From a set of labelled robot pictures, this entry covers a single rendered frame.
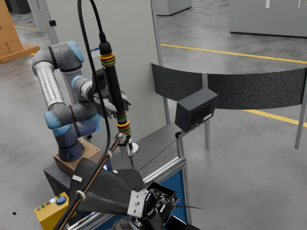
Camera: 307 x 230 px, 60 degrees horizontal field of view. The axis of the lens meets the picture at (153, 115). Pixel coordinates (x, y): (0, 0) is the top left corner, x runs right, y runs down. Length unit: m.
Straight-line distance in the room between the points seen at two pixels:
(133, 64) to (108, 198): 2.26
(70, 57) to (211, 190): 1.92
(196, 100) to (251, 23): 5.76
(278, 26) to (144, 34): 4.49
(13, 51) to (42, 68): 7.76
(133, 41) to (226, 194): 1.86
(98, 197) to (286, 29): 6.46
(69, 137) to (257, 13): 6.21
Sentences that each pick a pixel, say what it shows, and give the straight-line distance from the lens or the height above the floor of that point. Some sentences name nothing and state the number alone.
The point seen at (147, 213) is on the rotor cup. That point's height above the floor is 1.22.
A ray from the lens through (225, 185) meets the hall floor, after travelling 2.81.
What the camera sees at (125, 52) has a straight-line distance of 2.99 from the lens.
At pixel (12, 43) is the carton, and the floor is 0.41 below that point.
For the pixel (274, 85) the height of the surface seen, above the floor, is 0.81.
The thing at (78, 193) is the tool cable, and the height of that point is 1.54.
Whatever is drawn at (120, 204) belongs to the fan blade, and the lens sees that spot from 1.01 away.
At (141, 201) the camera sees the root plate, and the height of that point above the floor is 1.24.
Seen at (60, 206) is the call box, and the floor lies 1.07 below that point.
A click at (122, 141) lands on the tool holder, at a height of 1.52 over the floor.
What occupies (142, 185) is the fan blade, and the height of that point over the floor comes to 1.18.
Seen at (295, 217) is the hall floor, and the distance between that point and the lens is 2.67.
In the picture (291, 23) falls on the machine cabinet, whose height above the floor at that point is 0.32.
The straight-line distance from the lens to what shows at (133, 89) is 3.16.
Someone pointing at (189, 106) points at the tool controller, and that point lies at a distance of 1.61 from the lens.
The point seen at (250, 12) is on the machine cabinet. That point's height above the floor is 0.54.
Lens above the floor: 2.03
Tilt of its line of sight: 31 degrees down
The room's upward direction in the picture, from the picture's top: 9 degrees counter-clockwise
